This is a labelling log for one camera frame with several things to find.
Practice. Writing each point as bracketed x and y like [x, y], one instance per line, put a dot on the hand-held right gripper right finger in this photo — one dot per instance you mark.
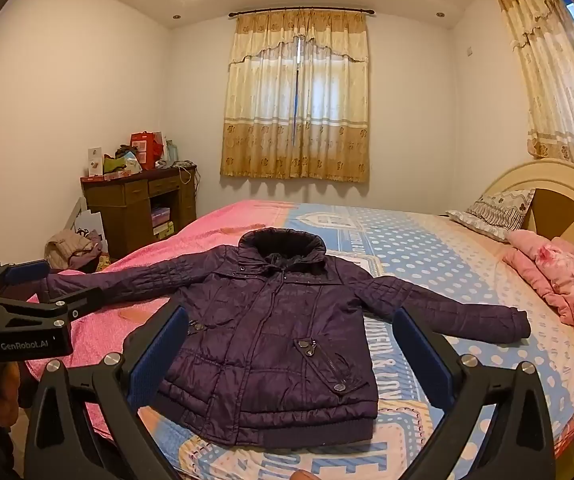
[422, 355]

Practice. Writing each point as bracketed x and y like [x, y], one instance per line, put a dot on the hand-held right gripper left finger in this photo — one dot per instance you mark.
[159, 360]

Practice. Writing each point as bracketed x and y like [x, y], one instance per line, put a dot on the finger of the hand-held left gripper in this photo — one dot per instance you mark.
[42, 312]
[27, 272]

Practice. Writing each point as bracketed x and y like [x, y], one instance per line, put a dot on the purple quilted jacket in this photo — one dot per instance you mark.
[267, 335]

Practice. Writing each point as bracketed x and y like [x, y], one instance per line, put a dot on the beige pile of clothes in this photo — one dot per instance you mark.
[67, 247]

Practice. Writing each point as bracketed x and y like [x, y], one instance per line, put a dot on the white paper bag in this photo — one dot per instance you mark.
[87, 222]

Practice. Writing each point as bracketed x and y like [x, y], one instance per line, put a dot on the pink and blue printed blanket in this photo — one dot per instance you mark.
[417, 270]

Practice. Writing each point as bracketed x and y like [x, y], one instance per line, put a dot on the brown wooden desk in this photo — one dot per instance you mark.
[117, 210]

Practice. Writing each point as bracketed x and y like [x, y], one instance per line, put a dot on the white card box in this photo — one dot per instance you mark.
[95, 160]

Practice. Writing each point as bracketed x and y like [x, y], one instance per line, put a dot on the green cloth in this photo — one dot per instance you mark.
[113, 164]

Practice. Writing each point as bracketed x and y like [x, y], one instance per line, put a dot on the pink box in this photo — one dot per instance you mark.
[161, 217]

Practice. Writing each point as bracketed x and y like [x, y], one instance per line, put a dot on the patterned pillow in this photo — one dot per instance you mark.
[497, 212]

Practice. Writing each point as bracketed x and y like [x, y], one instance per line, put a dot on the folded pink floral blanket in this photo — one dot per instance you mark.
[562, 275]

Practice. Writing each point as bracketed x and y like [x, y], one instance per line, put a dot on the cream wooden headboard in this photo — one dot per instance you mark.
[567, 210]

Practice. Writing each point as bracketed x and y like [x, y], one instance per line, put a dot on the wide yellow patterned curtain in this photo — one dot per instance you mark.
[267, 135]

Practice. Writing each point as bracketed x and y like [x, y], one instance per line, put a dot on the narrow yellow patterned curtain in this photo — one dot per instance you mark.
[552, 85]

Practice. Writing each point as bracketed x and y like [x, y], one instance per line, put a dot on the long dark curtain rod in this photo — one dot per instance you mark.
[247, 11]

